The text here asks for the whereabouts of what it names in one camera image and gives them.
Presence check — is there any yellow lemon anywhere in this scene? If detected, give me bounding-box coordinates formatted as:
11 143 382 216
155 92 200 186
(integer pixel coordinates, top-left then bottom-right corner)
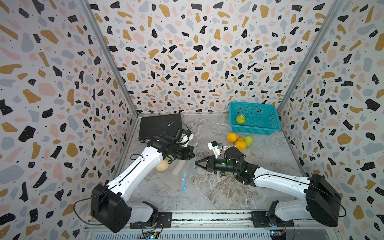
227 133 240 143

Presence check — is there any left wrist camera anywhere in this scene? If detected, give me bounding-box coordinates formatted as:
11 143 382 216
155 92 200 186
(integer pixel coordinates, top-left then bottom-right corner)
178 133 194 147

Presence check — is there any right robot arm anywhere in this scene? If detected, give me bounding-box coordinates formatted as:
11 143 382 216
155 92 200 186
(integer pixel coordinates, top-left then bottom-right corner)
195 147 344 228

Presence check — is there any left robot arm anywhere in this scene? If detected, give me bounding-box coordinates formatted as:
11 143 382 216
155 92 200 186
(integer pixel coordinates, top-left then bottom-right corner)
89 129 195 233

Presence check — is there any green lime fruit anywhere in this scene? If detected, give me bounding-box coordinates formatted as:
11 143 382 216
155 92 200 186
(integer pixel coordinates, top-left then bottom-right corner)
243 136 254 147

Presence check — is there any green circuit board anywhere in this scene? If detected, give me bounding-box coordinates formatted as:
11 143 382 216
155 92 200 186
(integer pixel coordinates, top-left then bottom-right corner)
139 232 160 240

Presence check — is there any black briefcase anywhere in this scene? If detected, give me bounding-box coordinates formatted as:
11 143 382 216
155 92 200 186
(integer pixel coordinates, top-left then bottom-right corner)
139 114 183 143

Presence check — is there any teal plastic basket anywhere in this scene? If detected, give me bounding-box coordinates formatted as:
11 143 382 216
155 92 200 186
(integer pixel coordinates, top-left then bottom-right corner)
229 102 281 136

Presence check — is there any beige round fruit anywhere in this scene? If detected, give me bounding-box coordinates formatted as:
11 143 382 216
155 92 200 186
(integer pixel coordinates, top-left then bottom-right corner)
155 160 169 172

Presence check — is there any orange fruit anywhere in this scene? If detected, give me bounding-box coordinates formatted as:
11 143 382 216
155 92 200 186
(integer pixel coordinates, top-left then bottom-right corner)
235 138 247 151

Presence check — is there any clear blue zip-top bag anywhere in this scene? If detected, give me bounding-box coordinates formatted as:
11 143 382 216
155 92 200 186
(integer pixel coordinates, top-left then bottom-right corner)
172 142 199 194

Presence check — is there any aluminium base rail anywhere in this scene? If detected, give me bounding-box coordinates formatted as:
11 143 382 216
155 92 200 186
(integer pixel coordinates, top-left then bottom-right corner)
83 210 342 240

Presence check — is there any green pear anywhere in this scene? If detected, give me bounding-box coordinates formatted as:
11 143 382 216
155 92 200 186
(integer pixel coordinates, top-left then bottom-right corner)
236 114 246 125

